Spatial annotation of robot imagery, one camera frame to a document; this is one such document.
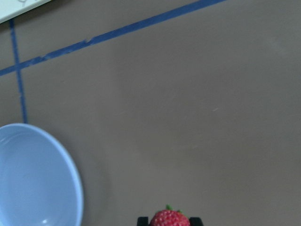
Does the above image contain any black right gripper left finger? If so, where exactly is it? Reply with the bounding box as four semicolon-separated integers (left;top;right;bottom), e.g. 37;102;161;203
137;217;150;226

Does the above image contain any white rectangular tray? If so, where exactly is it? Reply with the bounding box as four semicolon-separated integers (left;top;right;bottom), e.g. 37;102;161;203
0;0;51;23

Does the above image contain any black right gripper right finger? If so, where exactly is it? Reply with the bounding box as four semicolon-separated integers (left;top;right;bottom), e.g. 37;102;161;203
189;217;203;226

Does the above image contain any light blue plate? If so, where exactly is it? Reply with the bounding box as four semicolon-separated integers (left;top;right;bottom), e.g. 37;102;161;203
0;123;84;226

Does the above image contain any red strawberry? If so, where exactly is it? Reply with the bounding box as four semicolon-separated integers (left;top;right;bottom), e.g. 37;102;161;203
149;205;190;226

